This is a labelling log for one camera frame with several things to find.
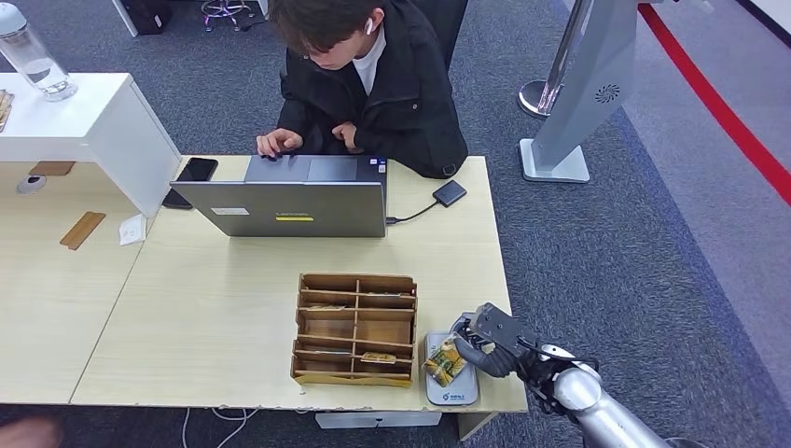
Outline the white card reader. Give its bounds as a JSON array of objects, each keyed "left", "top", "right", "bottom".
[{"left": 423, "top": 330, "right": 480, "bottom": 408}]

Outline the wooden card organizer box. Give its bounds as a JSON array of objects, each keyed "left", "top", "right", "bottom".
[{"left": 290, "top": 273, "right": 419, "bottom": 389}]

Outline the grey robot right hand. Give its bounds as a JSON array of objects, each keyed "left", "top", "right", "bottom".
[{"left": 449, "top": 301, "right": 545, "bottom": 380}]

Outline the person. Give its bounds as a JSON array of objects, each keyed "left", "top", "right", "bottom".
[{"left": 256, "top": 0, "right": 469, "bottom": 180}]

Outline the black smartphone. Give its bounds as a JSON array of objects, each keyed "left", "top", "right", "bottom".
[{"left": 161, "top": 157, "right": 220, "bottom": 211}]

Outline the white box under desk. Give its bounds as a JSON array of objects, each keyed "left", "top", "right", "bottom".
[{"left": 314, "top": 412, "right": 443, "bottom": 430}]

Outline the pinkish blurred object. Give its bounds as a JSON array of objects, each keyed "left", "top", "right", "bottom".
[{"left": 0, "top": 415, "right": 63, "bottom": 448}]

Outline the person's left hand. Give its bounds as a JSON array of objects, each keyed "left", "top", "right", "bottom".
[{"left": 331, "top": 120, "right": 360, "bottom": 154}]

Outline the person's right hand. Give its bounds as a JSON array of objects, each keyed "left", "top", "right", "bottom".
[{"left": 256, "top": 128, "right": 305, "bottom": 160}]

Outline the black drive cable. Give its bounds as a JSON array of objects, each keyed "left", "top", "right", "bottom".
[{"left": 385, "top": 201, "right": 440, "bottom": 226}]

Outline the grey laptop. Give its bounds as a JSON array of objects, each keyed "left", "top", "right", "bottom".
[{"left": 170, "top": 154, "right": 389, "bottom": 239}]

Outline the clear water bottle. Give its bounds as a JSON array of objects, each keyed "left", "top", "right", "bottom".
[{"left": 0, "top": 1, "right": 79, "bottom": 103}]

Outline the silver kiosk stand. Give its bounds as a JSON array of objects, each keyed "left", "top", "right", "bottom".
[{"left": 520, "top": 0, "right": 662, "bottom": 184}]

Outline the small white paper tag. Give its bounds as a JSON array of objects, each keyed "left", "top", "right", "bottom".
[{"left": 118, "top": 213, "right": 148, "bottom": 247}]

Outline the black external drive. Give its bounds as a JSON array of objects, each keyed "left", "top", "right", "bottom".
[{"left": 431, "top": 179, "right": 468, "bottom": 209}]

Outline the black cabinet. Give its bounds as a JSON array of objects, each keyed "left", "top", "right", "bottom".
[{"left": 117, "top": 0, "right": 174, "bottom": 35}]

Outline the long wooden slat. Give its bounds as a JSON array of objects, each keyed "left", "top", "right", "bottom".
[{"left": 59, "top": 211, "right": 107, "bottom": 252}]

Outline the chrome chair base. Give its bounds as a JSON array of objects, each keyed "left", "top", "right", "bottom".
[{"left": 201, "top": 0, "right": 256, "bottom": 32}]

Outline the white desk shelf riser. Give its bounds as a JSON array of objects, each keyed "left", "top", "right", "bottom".
[{"left": 0, "top": 72, "right": 183, "bottom": 218}]

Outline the chrome stanchion post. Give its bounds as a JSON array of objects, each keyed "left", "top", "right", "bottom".
[{"left": 518, "top": 0, "right": 593, "bottom": 119}]

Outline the wooden desk side panel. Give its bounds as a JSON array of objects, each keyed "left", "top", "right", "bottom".
[{"left": 457, "top": 412, "right": 499, "bottom": 441}]

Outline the yellow patterned ID card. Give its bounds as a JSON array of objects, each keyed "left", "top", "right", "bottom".
[{"left": 421, "top": 347, "right": 468, "bottom": 389}]

